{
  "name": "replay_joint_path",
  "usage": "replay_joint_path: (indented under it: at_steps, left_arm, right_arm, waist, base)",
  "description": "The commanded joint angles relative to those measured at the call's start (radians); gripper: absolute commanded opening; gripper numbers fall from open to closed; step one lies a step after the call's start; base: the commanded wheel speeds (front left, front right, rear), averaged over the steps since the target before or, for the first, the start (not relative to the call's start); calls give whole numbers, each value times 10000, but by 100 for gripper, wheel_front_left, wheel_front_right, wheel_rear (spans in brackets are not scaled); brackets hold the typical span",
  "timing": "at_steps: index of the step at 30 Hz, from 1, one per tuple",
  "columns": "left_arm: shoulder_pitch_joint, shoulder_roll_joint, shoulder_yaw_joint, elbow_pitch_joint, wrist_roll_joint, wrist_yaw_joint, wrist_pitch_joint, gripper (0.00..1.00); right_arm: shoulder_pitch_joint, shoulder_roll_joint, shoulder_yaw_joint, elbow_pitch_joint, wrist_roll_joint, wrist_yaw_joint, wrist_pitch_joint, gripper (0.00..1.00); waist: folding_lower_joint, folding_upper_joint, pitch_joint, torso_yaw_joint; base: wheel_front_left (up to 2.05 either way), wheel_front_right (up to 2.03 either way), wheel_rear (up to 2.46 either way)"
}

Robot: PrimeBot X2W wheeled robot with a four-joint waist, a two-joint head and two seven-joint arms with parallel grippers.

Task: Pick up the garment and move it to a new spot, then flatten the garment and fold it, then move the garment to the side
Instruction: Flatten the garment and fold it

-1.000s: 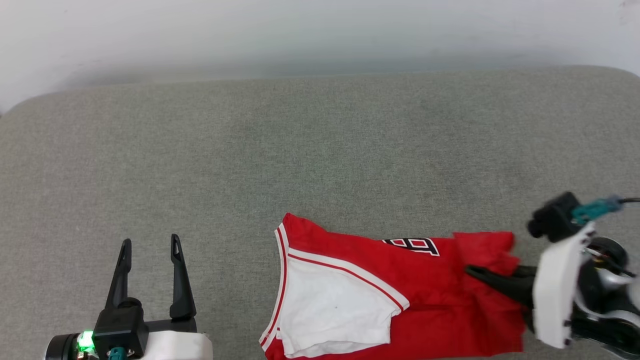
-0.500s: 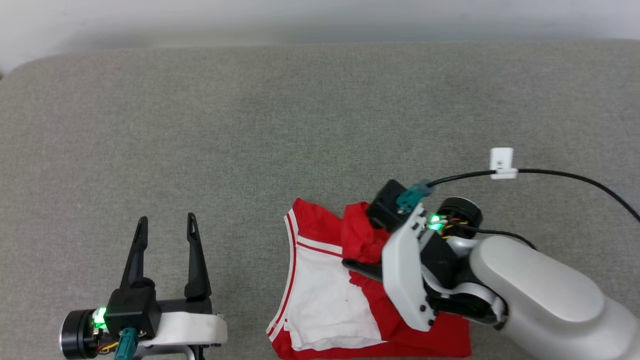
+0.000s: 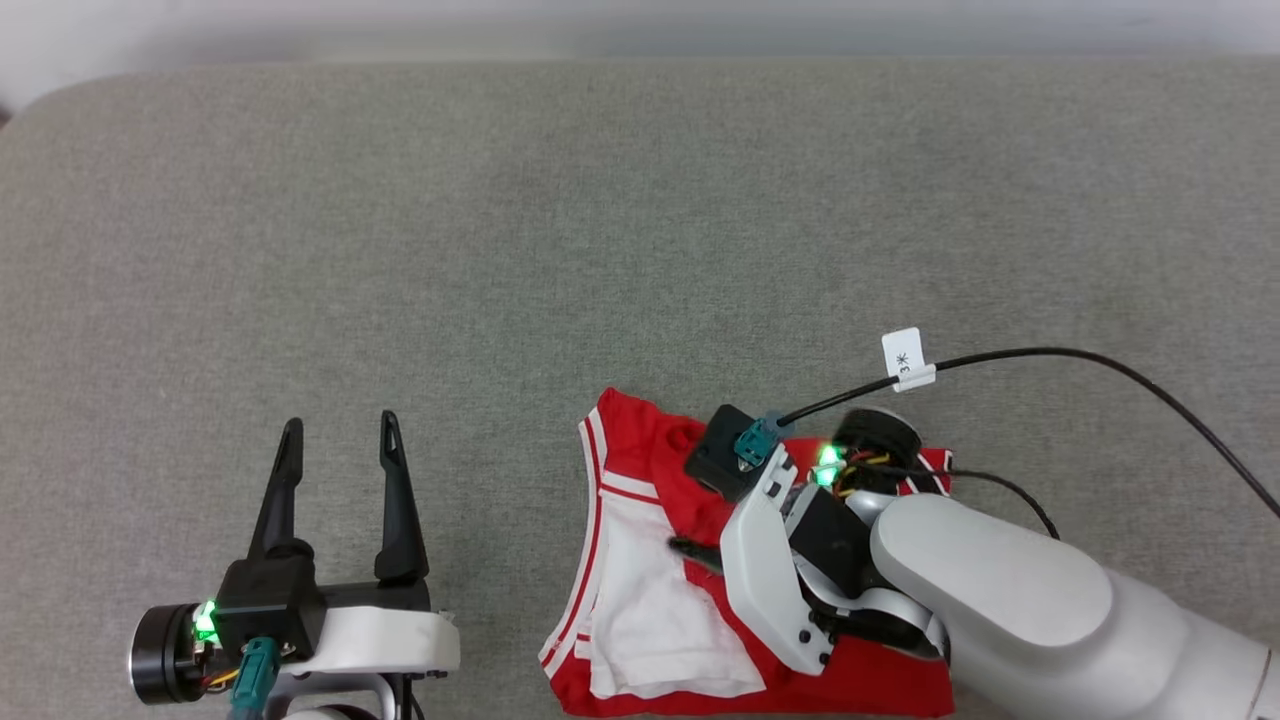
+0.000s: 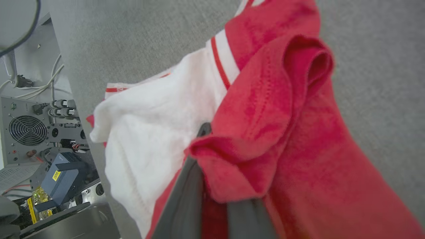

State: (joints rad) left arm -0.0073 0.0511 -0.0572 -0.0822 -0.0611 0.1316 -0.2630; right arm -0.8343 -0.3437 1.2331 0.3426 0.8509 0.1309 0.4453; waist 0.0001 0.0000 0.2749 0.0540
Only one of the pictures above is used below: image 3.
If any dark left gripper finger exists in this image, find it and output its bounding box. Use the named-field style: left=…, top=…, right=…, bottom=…
left=250, top=418, right=313, bottom=561
left=375, top=410, right=430, bottom=584

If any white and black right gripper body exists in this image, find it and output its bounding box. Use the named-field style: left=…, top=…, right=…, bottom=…
left=720, top=452, right=946, bottom=676

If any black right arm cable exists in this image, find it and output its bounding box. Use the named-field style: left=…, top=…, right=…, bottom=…
left=735, top=347, right=1280, bottom=496

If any red and white garment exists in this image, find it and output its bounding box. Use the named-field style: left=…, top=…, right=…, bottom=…
left=540, top=388, right=956, bottom=719

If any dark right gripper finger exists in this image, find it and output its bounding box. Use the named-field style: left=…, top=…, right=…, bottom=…
left=668, top=537, right=723, bottom=578

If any white cable label tag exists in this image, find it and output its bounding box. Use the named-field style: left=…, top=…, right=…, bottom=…
left=882, top=328, right=937, bottom=393

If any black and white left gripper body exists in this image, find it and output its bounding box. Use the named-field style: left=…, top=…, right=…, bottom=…
left=213, top=556, right=461, bottom=673

